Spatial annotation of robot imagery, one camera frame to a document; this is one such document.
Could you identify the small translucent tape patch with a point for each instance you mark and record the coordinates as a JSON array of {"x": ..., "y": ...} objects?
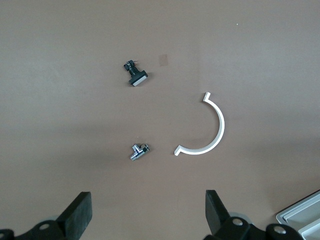
[{"x": 163, "y": 60}]

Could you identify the chrome tee fitting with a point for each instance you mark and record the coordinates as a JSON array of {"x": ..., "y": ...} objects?
[{"x": 138, "y": 151}]

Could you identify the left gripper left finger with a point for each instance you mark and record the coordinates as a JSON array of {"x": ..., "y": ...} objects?
[{"x": 75, "y": 215}]

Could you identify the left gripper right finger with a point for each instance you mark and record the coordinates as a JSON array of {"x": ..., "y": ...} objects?
[{"x": 216, "y": 215}]

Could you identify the white curved plastic clip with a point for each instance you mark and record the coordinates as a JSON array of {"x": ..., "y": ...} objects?
[{"x": 221, "y": 125}]

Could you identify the black rectangular push button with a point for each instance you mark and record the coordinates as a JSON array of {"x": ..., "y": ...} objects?
[{"x": 136, "y": 75}]

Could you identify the white drawer cabinet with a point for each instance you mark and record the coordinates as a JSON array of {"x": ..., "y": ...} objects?
[{"x": 300, "y": 217}]

